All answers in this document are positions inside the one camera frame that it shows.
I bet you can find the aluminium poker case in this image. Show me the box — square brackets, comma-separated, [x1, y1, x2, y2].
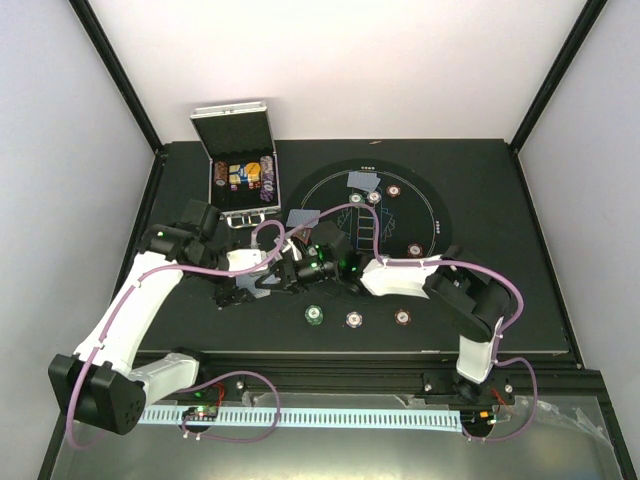
[190, 101, 281, 229]

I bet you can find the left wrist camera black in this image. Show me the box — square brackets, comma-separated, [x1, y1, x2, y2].
[180, 199, 220, 239]

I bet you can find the left controller board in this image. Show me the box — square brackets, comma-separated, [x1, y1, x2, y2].
[182, 405, 219, 421]

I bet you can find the white slotted cable duct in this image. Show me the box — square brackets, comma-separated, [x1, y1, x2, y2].
[139, 405, 462, 433]

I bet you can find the black frame post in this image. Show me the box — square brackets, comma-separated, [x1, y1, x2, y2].
[509, 0, 608, 154]
[69, 0, 163, 153]

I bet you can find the blue patterned card deck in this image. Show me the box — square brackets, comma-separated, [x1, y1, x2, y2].
[235, 275, 271, 299]

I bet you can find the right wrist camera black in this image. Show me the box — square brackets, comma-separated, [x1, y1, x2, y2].
[311, 221, 353, 267]

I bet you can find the black aluminium mounting rail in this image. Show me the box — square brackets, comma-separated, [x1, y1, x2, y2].
[176, 348, 608, 405]

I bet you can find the black frame post right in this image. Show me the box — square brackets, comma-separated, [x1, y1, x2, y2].
[509, 0, 608, 154]

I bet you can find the green poker chip stack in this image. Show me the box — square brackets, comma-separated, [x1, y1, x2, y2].
[304, 305, 324, 326]

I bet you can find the blue white poker chip stack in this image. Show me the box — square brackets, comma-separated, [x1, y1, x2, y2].
[345, 312, 363, 328]

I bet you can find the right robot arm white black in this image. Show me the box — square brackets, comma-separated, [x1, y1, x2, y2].
[256, 245, 524, 405]

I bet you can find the purple chip row in case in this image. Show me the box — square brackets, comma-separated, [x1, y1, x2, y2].
[259, 156, 277, 204]

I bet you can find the brown chip row in case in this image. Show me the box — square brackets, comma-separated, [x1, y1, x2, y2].
[213, 161, 229, 188]

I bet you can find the dealt blue card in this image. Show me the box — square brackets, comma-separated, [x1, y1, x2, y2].
[347, 171, 371, 190]
[286, 209, 321, 228]

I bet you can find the yellow big blind button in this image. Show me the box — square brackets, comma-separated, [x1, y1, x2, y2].
[245, 162, 261, 180]

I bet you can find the controller board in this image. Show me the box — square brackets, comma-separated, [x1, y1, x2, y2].
[182, 405, 219, 421]
[460, 410, 512, 426]

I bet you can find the round black poker mat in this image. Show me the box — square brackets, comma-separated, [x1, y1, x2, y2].
[286, 158, 452, 260]

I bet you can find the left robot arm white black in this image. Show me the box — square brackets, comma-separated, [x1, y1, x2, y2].
[48, 225, 271, 447]

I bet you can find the dealt blue card top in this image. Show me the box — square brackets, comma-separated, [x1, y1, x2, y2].
[347, 171, 371, 190]

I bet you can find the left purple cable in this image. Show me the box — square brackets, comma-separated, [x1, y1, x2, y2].
[66, 220, 287, 450]

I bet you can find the brown poker chip stack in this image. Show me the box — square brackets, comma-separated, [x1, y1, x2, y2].
[394, 310, 411, 326]

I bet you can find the blue yellow card box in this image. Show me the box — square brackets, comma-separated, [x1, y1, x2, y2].
[228, 163, 261, 185]

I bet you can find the red triangular all-in marker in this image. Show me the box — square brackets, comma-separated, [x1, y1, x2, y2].
[293, 228, 312, 247]

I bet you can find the right controller board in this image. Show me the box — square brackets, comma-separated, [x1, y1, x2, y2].
[460, 410, 512, 426]

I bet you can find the black frame post left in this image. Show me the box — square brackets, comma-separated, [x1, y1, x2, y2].
[69, 0, 163, 153]

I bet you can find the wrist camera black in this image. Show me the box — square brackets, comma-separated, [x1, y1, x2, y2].
[311, 221, 353, 267]
[180, 199, 220, 239]

